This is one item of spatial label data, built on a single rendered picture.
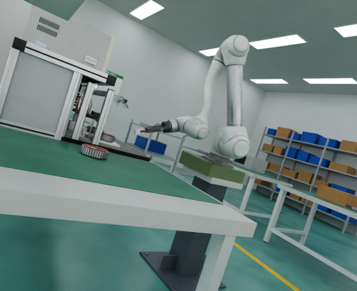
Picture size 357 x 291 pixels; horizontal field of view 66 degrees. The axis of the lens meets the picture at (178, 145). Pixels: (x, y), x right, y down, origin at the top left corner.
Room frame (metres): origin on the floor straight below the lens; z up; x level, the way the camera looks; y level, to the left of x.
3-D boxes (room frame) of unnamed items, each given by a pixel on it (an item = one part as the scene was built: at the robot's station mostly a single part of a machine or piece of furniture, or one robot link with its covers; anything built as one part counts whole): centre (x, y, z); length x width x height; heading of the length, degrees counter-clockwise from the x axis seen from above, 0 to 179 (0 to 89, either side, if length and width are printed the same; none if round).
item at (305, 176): (7.13, -3.49, 0.92); 0.40 x 0.36 x 0.27; 120
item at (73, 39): (1.52, 0.76, 1.22); 0.44 x 0.39 x 0.20; 32
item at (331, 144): (6.89, -3.64, 1.89); 0.42 x 0.42 x 0.21; 30
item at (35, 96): (1.19, 0.65, 0.91); 0.28 x 0.03 x 0.32; 122
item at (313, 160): (6.96, -3.59, 1.38); 0.42 x 0.42 x 0.20; 31
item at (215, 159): (1.99, -0.29, 0.86); 0.22 x 0.18 x 0.06; 34
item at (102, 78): (1.51, 0.75, 1.09); 0.68 x 0.44 x 0.05; 32
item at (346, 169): (6.53, -3.87, 1.37); 0.42 x 0.40 x 0.18; 33
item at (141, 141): (4.47, 0.41, 0.51); 1.01 x 0.60 x 1.01; 32
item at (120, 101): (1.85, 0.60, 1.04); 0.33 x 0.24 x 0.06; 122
